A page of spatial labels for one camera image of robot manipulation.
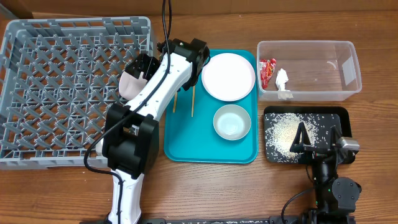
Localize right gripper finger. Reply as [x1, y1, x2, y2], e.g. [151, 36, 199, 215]
[290, 122, 311, 153]
[330, 126, 342, 149]

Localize rice grains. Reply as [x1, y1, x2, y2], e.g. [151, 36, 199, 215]
[264, 113, 340, 164]

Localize pink-white bowl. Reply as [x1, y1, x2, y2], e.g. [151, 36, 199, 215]
[119, 72, 147, 101]

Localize wooden chopstick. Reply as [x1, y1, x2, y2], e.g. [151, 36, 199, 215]
[191, 86, 196, 117]
[172, 92, 178, 113]

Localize white tissue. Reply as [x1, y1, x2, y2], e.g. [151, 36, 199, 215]
[275, 68, 293, 100]

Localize grey metal bowl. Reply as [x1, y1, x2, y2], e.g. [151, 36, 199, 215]
[213, 105, 251, 141]

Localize red snack wrapper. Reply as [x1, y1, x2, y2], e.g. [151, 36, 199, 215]
[259, 58, 276, 90]

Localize large white plate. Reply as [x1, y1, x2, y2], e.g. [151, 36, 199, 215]
[201, 53, 255, 101]

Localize white paper cup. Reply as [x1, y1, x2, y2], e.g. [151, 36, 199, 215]
[95, 139, 103, 156]

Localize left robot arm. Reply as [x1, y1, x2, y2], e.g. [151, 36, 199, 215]
[102, 39, 210, 223]

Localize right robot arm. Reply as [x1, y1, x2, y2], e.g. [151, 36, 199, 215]
[280, 123, 362, 223]

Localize black waste tray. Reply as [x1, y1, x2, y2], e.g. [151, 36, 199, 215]
[263, 106, 352, 148]

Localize clear plastic bin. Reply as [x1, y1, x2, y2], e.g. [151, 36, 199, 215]
[257, 40, 363, 101]

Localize grey plastic dish rack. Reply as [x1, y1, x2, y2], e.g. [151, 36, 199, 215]
[1, 16, 156, 170]

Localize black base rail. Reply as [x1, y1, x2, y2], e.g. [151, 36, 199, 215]
[80, 216, 356, 224]

